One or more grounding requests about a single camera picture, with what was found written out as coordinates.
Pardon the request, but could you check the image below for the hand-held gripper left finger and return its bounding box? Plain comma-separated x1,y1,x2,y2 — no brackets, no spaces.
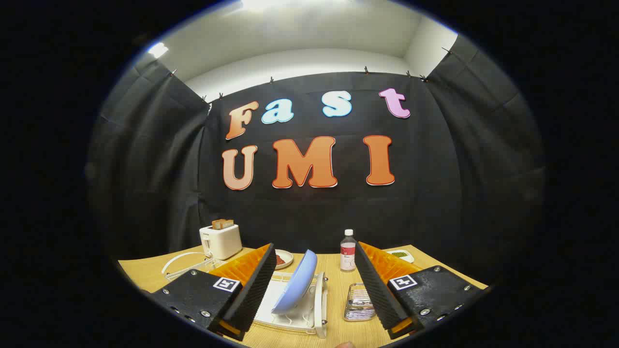
145,243,277,342

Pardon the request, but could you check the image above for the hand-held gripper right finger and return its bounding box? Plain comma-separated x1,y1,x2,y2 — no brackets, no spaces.
354,241,489,339

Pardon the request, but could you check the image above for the white toaster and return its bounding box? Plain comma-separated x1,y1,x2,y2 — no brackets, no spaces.
199,223,243,261

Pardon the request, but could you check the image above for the white divided spice dish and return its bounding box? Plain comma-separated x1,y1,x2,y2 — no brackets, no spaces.
386,249,415,264

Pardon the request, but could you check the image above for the black backdrop cloth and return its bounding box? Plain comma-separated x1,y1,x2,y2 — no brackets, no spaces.
87,34,547,290

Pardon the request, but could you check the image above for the white wire dish rack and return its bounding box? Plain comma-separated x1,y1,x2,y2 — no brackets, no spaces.
161,251,328,338

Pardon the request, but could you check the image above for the blue plate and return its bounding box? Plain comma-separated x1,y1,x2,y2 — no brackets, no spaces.
271,249,319,316

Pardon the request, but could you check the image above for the clear bottle red label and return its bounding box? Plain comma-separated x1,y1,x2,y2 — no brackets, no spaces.
340,229,357,272

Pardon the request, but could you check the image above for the metal wire basket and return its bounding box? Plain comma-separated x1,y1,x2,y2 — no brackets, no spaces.
343,283,377,322

